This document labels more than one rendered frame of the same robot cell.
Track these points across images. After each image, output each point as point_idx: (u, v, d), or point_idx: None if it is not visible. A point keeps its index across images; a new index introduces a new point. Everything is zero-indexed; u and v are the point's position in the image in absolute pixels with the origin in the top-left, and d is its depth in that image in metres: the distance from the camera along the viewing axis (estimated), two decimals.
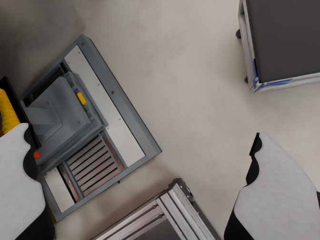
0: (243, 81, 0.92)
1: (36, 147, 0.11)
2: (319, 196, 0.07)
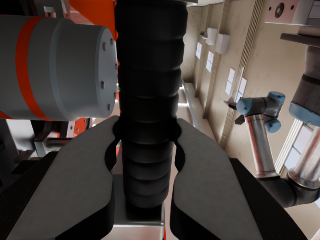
0: None
1: (120, 139, 0.12)
2: (232, 161, 0.09)
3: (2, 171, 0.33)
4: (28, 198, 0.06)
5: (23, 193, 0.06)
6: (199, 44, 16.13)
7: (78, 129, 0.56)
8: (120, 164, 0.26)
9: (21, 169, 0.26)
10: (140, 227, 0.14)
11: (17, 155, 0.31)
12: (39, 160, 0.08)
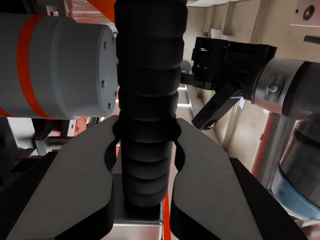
0: None
1: (120, 138, 0.12)
2: (231, 161, 0.09)
3: (3, 169, 0.33)
4: (27, 197, 0.06)
5: (23, 193, 0.06)
6: None
7: (79, 128, 0.56)
8: (120, 163, 0.26)
9: (21, 167, 0.26)
10: (139, 226, 0.14)
11: (18, 154, 0.31)
12: (39, 160, 0.08)
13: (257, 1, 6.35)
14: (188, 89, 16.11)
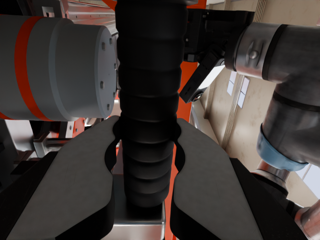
0: None
1: (120, 139, 0.12)
2: (232, 161, 0.09)
3: (1, 172, 0.33)
4: (28, 198, 0.06)
5: (23, 193, 0.06)
6: None
7: (77, 129, 0.56)
8: (120, 164, 0.26)
9: (20, 170, 0.25)
10: (141, 226, 0.14)
11: (16, 156, 0.31)
12: (39, 160, 0.08)
13: None
14: None
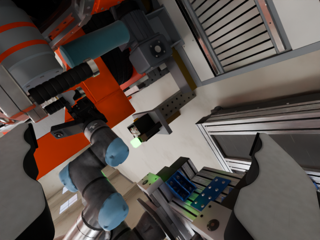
0: None
1: (36, 147, 0.11)
2: (319, 196, 0.07)
3: None
4: None
5: None
6: None
7: None
8: None
9: None
10: (25, 97, 0.37)
11: None
12: None
13: (131, 185, 7.94)
14: None
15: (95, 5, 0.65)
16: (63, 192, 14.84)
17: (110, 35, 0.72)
